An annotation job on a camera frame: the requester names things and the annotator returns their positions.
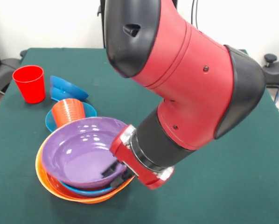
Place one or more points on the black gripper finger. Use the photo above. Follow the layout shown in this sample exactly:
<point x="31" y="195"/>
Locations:
<point x="120" y="180"/>
<point x="109" y="170"/>

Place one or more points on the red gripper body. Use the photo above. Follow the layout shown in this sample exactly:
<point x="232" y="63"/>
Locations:
<point x="127" y="158"/>

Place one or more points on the purple bowl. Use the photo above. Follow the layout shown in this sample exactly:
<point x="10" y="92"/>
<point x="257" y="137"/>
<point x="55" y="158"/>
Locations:
<point x="83" y="158"/>

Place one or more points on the large light blue bowl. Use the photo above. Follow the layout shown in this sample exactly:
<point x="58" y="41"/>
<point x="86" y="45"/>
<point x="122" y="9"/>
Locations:
<point x="88" y="192"/>

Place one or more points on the wide orange bowl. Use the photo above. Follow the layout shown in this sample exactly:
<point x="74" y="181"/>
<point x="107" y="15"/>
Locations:
<point x="54" y="184"/>

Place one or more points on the small light blue bowl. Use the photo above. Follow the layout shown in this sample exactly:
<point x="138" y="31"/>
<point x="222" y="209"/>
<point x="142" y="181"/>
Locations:
<point x="90" y="110"/>

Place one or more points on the orange cup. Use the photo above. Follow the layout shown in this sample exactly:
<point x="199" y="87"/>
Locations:
<point x="68" y="112"/>

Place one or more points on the small dark blue bowl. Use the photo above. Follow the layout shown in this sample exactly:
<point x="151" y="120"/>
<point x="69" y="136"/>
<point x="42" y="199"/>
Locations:
<point x="64" y="89"/>

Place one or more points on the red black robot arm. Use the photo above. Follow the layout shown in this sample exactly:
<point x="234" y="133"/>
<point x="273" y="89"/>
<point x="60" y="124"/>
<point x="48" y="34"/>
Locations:
<point x="188" y="81"/>

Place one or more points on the large yellow bowl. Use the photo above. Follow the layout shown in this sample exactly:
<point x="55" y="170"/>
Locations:
<point x="95" y="200"/>

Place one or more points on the dark green table cloth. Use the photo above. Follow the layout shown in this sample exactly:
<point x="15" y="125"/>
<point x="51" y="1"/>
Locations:
<point x="200" y="186"/>

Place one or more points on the red cup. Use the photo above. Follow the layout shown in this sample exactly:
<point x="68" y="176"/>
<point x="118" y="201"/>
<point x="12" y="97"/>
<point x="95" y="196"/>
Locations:
<point x="29" y="86"/>

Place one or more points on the black office chair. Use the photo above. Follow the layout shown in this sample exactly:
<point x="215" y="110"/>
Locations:
<point x="4" y="67"/>

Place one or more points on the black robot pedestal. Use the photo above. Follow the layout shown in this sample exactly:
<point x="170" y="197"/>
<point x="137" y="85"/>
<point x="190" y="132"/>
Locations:
<point x="102" y="35"/>

